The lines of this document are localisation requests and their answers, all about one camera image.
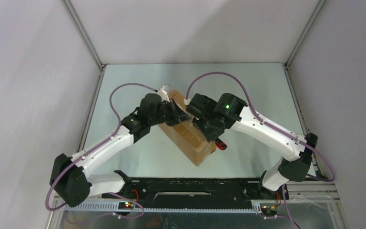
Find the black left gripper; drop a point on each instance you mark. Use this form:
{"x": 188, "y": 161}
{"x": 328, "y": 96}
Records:
{"x": 177, "y": 116}

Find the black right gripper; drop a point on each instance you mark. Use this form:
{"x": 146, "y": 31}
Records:
{"x": 211, "y": 136}

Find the brown cardboard express box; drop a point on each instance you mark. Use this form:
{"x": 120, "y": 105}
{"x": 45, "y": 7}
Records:
{"x": 189, "y": 140}

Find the red black utility knife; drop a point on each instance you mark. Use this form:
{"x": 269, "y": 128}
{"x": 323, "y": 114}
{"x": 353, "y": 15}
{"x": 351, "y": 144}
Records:
{"x": 220, "y": 144}

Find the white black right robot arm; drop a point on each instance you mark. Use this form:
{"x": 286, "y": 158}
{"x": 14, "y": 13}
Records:
{"x": 295, "y": 150}

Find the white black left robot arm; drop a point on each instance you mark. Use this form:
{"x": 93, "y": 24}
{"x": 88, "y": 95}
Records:
{"x": 72, "y": 177}

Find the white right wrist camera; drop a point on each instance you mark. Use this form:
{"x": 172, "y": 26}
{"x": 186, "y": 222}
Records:
{"x": 186, "y": 102}

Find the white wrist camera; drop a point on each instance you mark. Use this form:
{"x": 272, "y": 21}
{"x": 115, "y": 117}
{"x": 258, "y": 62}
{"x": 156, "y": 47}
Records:
{"x": 186, "y": 102}
{"x": 163, "y": 92}

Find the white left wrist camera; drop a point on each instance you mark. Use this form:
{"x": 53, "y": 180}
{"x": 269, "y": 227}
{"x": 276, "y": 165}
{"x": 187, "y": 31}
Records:
{"x": 163, "y": 92}

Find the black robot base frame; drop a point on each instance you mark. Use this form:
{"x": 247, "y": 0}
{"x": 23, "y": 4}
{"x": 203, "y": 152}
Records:
{"x": 186, "y": 195}

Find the aluminium left corner post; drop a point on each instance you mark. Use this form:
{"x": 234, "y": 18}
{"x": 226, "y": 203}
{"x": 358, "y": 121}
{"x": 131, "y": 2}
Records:
{"x": 78, "y": 24}

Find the aluminium corner post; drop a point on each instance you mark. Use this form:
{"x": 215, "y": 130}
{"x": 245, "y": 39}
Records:
{"x": 305, "y": 31}
{"x": 78, "y": 24}

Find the aluminium right corner post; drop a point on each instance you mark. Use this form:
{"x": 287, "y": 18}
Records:
{"x": 305, "y": 31}

